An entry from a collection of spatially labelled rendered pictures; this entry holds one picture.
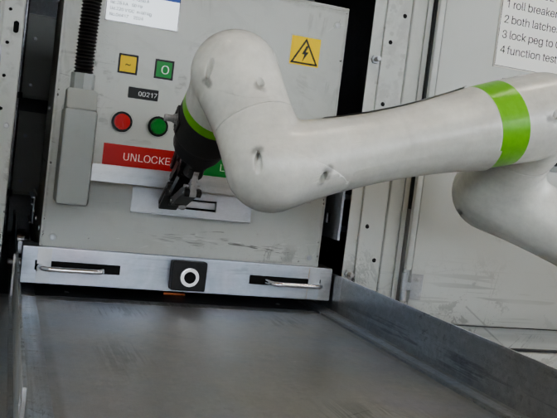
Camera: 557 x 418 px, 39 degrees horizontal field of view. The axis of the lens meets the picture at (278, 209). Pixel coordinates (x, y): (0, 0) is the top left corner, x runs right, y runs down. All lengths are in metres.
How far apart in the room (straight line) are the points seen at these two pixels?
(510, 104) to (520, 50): 0.48
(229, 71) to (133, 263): 0.50
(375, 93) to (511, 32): 0.29
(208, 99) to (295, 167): 0.14
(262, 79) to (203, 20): 0.45
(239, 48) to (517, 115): 0.38
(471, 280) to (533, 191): 0.34
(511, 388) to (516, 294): 0.61
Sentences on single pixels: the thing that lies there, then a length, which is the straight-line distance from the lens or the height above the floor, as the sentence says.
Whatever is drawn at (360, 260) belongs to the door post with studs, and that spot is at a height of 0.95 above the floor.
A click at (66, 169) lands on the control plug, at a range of 1.20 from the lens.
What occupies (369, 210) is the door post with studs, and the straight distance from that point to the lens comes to 1.41.
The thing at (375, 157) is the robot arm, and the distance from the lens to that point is 0.94.
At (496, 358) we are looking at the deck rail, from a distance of 1.00.
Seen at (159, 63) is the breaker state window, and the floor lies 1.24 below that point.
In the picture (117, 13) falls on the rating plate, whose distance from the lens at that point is 1.33.
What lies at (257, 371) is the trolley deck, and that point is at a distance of 0.97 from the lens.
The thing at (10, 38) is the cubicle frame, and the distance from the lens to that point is 1.27.
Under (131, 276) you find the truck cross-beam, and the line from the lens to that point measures 1.33.
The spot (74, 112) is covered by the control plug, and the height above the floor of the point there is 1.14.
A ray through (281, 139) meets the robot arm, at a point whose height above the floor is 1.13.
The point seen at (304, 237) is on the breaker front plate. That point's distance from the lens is 1.41.
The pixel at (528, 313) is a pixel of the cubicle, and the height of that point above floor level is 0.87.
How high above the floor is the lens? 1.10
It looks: 3 degrees down
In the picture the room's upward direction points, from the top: 7 degrees clockwise
